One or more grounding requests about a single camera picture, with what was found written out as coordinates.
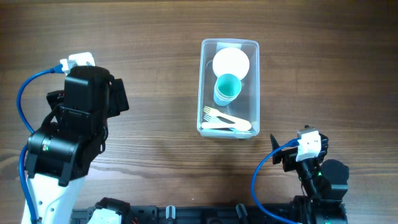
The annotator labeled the white spoon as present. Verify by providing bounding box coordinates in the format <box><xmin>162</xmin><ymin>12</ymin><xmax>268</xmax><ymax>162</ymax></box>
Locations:
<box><xmin>201</xmin><ymin>122</ymin><xmax>252</xmax><ymax>131</ymax></box>

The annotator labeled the light blue fork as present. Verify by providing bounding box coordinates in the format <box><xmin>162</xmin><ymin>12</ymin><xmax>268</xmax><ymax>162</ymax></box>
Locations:
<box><xmin>204</xmin><ymin>114</ymin><xmax>234</xmax><ymax>123</ymax></box>

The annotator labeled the blue cup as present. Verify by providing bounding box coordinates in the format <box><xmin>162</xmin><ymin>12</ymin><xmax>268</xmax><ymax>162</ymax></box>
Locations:
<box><xmin>213</xmin><ymin>99</ymin><xmax>232</xmax><ymax>106</ymax></box>

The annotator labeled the yellow fork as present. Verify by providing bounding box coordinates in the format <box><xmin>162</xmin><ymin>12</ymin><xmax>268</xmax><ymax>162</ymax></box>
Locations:
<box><xmin>203</xmin><ymin>106</ymin><xmax>251</xmax><ymax>126</ymax></box>

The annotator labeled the green cup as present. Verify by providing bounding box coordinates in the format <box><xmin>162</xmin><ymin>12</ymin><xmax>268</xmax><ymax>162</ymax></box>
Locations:
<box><xmin>215</xmin><ymin>73</ymin><xmax>242</xmax><ymax>96</ymax></box>

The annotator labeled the white pink bowl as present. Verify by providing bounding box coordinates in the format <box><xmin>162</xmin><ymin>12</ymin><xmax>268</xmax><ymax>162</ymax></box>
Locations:
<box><xmin>213</xmin><ymin>47</ymin><xmax>250</xmax><ymax>80</ymax></box>

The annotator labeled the mint green fork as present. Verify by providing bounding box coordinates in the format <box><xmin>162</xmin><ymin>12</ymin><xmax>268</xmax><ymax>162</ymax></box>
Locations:
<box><xmin>201</xmin><ymin>128</ymin><xmax>251</xmax><ymax>135</ymax></box>

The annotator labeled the pink cup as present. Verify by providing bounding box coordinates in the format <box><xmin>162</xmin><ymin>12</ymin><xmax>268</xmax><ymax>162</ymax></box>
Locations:
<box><xmin>213</xmin><ymin>87</ymin><xmax>239</xmax><ymax>102</ymax></box>

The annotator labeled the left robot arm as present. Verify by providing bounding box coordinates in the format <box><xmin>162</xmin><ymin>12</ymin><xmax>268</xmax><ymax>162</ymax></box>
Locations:
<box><xmin>19</xmin><ymin>65</ymin><xmax>129</xmax><ymax>223</ymax></box>

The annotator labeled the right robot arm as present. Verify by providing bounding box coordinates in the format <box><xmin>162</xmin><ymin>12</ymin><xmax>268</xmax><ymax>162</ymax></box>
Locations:
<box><xmin>266</xmin><ymin>134</ymin><xmax>349</xmax><ymax>224</ymax></box>

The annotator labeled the clear plastic container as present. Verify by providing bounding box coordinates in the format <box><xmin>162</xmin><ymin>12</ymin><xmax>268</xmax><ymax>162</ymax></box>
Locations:
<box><xmin>197</xmin><ymin>39</ymin><xmax>260</xmax><ymax>139</ymax></box>

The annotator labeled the right blue cable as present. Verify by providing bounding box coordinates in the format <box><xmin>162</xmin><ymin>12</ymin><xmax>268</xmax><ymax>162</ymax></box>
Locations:
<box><xmin>250</xmin><ymin>138</ymin><xmax>301</xmax><ymax>224</ymax></box>

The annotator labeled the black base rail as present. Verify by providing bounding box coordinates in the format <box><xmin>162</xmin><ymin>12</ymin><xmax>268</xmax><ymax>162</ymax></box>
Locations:
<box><xmin>70</xmin><ymin>196</ymin><xmax>348</xmax><ymax>224</ymax></box>

